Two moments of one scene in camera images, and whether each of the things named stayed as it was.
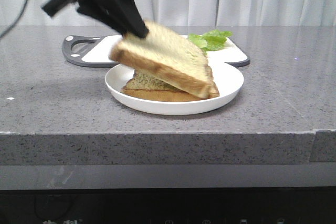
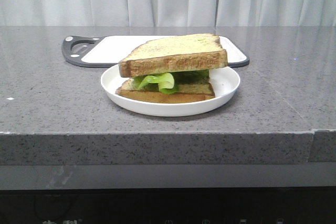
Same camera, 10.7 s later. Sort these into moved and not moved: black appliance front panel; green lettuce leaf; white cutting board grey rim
Moved: green lettuce leaf
Not moved: white cutting board grey rim; black appliance front panel
